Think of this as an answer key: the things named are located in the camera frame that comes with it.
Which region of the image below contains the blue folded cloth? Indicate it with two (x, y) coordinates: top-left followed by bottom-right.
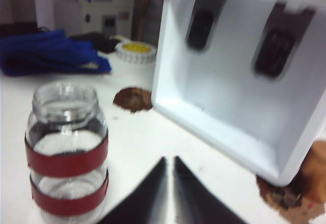
(0, 29), (113, 77)

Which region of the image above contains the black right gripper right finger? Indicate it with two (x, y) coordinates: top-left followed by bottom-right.
(174, 155), (248, 224)

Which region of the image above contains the white tape roll yellow core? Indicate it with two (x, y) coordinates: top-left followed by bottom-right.
(116, 42), (156, 64)

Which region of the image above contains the glass bottle with red bands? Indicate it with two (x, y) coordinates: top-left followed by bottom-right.
(24, 80), (110, 222)

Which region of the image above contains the dark grey dispenser tap lever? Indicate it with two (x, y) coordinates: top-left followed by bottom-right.
(185, 0), (230, 53)
(252, 1), (316, 81)

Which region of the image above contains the white AUX water dispenser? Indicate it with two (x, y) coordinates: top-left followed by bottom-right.
(151, 0), (326, 187)

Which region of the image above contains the white machine with blue logo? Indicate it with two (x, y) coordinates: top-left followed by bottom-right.
(52, 0), (134, 38)

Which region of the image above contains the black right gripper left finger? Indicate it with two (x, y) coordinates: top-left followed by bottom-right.
(100, 157), (168, 224)

